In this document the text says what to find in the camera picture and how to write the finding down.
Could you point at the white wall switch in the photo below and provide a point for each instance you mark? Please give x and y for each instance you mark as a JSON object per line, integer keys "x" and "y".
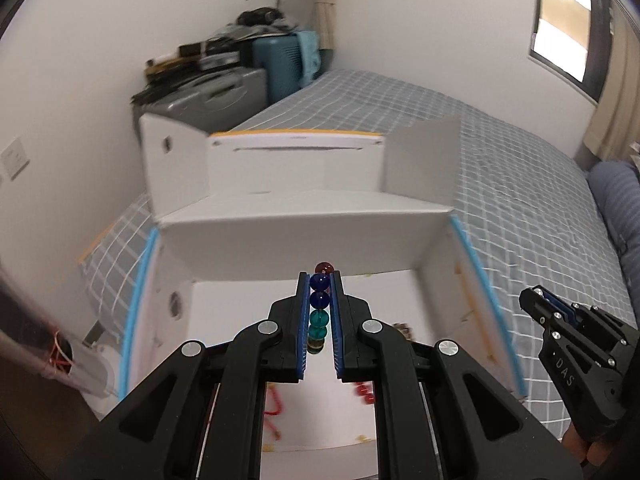
{"x": 14, "y": 157}

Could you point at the blue striped bolster pillow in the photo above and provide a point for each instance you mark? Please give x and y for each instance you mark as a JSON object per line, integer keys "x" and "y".
{"x": 620, "y": 210}

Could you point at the grey suitcase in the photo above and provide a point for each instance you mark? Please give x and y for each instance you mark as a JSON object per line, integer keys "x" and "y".
{"x": 215, "y": 95}

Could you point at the blue suitcase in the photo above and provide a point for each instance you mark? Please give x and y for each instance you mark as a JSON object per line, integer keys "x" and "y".
{"x": 280, "y": 65}

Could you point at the white cardboard box blue print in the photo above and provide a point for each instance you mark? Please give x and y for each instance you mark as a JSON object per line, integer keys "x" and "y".
{"x": 300, "y": 240}

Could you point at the dark framed window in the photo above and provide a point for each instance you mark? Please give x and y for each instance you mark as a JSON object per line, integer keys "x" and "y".
{"x": 560, "y": 25}

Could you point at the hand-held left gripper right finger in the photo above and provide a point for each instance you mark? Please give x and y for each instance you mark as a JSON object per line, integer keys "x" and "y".
{"x": 337, "y": 330}

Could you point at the stack of black devices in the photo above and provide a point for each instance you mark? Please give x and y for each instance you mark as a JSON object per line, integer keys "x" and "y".
{"x": 210, "y": 55}

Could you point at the teal cloth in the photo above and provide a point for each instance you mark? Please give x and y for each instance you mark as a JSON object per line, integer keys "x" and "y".
{"x": 310, "y": 55}

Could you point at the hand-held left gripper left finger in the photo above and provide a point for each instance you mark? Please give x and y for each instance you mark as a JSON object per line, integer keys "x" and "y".
{"x": 302, "y": 330}

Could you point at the person's right hand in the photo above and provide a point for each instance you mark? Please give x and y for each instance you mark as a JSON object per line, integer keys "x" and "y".
{"x": 595, "y": 455}

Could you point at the beige curtain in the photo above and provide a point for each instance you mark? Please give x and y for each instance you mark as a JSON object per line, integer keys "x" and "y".
{"x": 615, "y": 125}
{"x": 325, "y": 10}

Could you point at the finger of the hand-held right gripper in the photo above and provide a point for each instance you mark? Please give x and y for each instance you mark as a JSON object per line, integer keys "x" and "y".
{"x": 540, "y": 305}
{"x": 600, "y": 320}

